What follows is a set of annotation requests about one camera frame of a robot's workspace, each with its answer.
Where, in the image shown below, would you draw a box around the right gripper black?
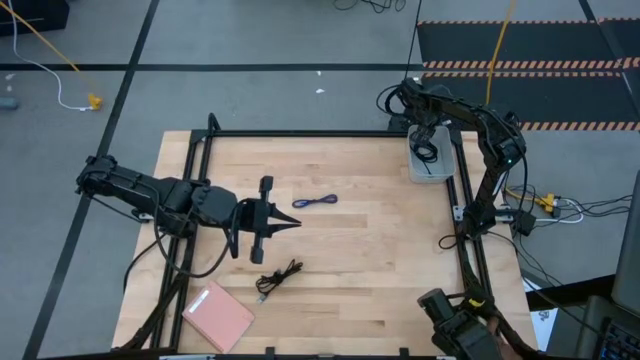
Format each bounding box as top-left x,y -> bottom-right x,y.
403,84 -> 449,146

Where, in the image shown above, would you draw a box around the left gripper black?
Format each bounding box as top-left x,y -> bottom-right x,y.
232,175 -> 303,265

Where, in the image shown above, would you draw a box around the long black USB-C cable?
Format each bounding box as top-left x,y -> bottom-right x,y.
408,130 -> 441,176

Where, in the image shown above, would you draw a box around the purple USB-C cable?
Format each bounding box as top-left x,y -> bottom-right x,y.
291,194 -> 339,210

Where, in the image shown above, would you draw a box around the short black USB-C cable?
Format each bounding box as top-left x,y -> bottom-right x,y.
255,258 -> 304,305

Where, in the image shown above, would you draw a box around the black perforated computer case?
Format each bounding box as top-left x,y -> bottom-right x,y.
388,112 -> 527,171

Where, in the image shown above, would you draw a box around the grey plastic bin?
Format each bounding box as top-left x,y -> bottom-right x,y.
406,124 -> 457,184

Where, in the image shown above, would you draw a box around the pink notebook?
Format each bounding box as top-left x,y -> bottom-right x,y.
181,280 -> 256,354

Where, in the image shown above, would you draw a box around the black hazard-striped floor mat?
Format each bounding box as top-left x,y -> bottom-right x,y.
417,18 -> 640,132

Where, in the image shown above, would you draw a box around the white printed paper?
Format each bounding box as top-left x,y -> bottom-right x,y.
522,277 -> 559,351

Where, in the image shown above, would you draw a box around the dark grey desk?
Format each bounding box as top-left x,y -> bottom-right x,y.
547,294 -> 640,360

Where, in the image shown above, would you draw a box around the black keyboard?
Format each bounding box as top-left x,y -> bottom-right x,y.
597,319 -> 640,360

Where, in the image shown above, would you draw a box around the black box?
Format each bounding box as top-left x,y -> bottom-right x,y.
0,0 -> 70,37

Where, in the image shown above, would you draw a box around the black aluminium table frame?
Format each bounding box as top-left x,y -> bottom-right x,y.
119,112 -> 539,360

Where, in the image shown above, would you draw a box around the yellow floor cable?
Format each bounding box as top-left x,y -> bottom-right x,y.
484,0 -> 518,105
0,1 -> 99,99

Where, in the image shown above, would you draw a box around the tangled black floor cables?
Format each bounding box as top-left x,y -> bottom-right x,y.
333,0 -> 407,15

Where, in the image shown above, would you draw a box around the yellow cable with plug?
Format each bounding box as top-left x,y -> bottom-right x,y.
503,187 -> 557,211

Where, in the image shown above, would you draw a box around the white cable loop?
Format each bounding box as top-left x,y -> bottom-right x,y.
534,198 -> 585,225

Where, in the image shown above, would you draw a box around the black cable bundle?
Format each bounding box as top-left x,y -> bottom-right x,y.
499,154 -> 634,281

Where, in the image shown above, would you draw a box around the white floor cable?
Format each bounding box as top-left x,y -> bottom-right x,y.
7,0 -> 94,112

